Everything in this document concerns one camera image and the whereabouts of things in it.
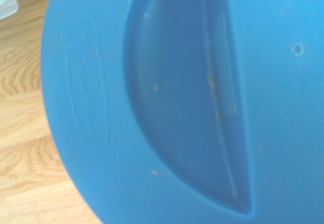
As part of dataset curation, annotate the translucent pitcher with blue lid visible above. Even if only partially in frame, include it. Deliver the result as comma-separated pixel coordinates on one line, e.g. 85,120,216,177
40,0,324,224

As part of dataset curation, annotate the glass container with teal lid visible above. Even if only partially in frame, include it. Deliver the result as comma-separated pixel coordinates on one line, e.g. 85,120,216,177
0,0,21,19

